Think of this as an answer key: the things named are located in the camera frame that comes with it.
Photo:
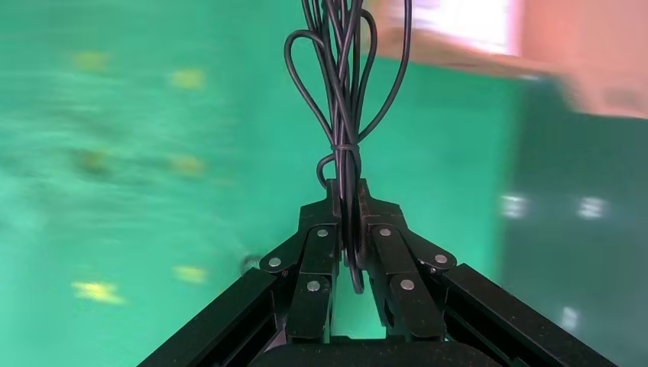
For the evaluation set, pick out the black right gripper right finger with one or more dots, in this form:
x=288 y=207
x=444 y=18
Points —
x=395 y=263

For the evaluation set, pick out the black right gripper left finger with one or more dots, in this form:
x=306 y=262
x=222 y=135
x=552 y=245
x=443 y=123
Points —
x=314 y=263

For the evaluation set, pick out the orange cardboard box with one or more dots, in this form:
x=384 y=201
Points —
x=582 y=61

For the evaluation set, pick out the green table cloth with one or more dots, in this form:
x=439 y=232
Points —
x=152 y=213

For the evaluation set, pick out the white printed instruction sheet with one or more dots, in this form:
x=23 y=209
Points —
x=465 y=25

